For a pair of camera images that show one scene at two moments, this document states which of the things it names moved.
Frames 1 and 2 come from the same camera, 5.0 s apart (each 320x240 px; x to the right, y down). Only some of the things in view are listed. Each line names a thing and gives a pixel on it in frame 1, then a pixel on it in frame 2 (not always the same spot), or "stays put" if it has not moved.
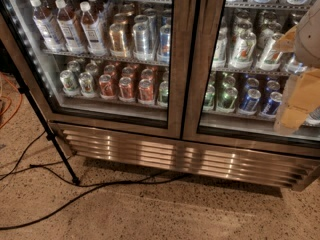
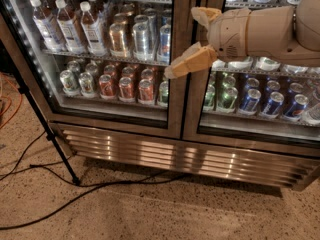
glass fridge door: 111,57 stays put
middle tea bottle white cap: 68,29 stays put
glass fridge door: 230,75 stays put
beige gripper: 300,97 to 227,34
